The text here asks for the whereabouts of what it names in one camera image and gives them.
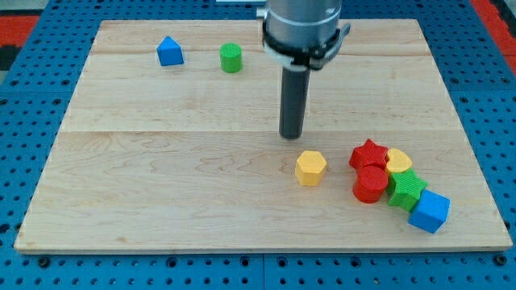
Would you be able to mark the green cylinder block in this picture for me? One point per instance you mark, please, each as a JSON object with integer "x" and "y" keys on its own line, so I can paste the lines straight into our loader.
{"x": 231, "y": 57}

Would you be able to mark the yellow heart block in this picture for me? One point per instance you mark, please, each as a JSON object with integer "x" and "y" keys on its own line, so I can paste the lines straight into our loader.
{"x": 397, "y": 161}

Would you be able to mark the blue triangle block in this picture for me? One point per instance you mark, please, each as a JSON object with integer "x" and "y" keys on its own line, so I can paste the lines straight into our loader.
{"x": 169, "y": 52}

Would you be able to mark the green star block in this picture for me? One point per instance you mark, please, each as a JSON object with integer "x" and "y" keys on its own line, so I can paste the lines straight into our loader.
{"x": 405, "y": 189}

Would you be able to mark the blue cube block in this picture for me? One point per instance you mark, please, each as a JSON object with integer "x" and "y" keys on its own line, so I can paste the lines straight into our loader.
{"x": 431, "y": 212}

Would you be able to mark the yellow hexagon block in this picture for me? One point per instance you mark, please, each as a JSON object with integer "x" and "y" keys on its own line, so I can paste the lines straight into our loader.
{"x": 310, "y": 168}

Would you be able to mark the red star block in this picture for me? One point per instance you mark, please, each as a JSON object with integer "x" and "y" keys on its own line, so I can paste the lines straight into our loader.
{"x": 369, "y": 154}

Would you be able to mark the light wooden board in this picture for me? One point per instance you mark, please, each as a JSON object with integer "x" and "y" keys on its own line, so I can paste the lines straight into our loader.
{"x": 187, "y": 159}

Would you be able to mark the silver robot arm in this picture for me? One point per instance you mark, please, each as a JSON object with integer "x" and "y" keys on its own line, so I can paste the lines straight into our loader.
{"x": 303, "y": 34}

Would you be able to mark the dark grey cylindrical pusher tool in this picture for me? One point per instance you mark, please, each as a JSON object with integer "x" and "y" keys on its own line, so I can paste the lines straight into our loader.
{"x": 294, "y": 89}

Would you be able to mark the red cylinder block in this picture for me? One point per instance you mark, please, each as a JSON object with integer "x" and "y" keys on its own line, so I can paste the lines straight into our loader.
{"x": 370, "y": 183}

